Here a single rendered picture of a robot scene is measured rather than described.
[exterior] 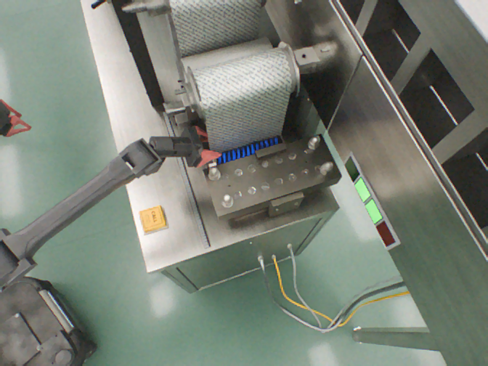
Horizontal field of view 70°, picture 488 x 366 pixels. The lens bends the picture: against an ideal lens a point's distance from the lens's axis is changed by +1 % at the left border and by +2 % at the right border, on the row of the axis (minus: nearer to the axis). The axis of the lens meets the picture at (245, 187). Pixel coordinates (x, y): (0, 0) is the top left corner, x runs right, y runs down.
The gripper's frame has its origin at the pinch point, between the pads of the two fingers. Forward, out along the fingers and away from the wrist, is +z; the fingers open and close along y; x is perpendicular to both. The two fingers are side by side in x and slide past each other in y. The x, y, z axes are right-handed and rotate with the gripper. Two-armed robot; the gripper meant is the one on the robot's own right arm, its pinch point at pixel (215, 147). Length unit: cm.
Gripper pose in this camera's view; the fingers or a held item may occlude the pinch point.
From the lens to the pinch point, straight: 105.0
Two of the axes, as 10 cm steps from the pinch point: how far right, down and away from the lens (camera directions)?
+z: 8.1, -0.7, 5.9
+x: 4.9, -4.7, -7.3
